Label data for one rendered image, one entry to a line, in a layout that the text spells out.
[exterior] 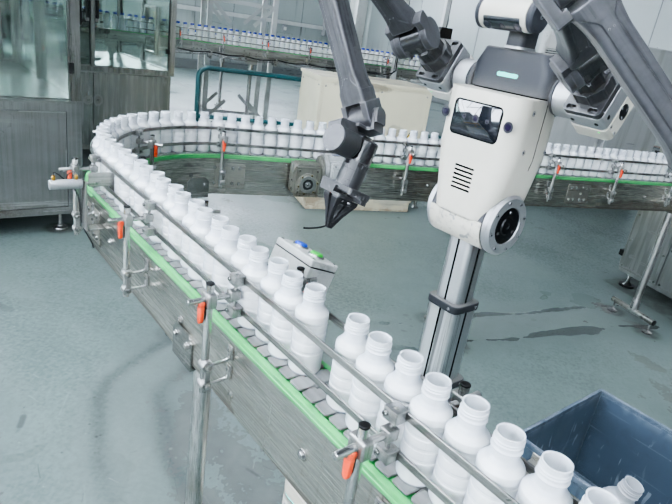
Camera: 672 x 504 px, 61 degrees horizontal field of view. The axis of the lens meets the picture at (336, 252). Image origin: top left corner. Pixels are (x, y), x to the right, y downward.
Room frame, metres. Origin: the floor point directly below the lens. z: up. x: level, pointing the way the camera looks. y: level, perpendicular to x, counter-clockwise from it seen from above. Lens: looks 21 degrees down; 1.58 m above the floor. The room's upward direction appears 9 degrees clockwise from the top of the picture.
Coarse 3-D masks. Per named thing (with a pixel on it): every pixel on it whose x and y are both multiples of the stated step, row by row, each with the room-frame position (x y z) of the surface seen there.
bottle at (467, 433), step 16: (464, 400) 0.63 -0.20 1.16; (480, 400) 0.63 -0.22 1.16; (464, 416) 0.61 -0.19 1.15; (480, 416) 0.60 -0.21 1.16; (448, 432) 0.61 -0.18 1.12; (464, 432) 0.60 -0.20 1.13; (480, 432) 0.60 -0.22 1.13; (464, 448) 0.59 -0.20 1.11; (480, 448) 0.59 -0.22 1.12; (448, 464) 0.60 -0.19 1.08; (432, 480) 0.62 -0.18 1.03; (448, 480) 0.59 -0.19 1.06; (464, 480) 0.59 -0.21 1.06; (432, 496) 0.61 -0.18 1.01; (464, 496) 0.59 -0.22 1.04
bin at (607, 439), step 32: (576, 416) 1.00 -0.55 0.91; (608, 416) 1.03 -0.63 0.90; (640, 416) 0.99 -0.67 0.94; (544, 448) 0.94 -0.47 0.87; (576, 448) 1.04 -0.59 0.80; (608, 448) 1.02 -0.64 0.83; (640, 448) 0.98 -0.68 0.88; (576, 480) 0.77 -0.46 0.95; (608, 480) 1.00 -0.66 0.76; (640, 480) 0.96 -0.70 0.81
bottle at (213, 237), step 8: (216, 216) 1.17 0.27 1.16; (224, 216) 1.17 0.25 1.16; (216, 224) 1.14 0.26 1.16; (224, 224) 1.14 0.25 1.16; (216, 232) 1.14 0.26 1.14; (208, 240) 1.13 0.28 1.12; (216, 240) 1.13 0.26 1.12; (208, 256) 1.13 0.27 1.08; (208, 264) 1.13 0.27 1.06; (208, 272) 1.13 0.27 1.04
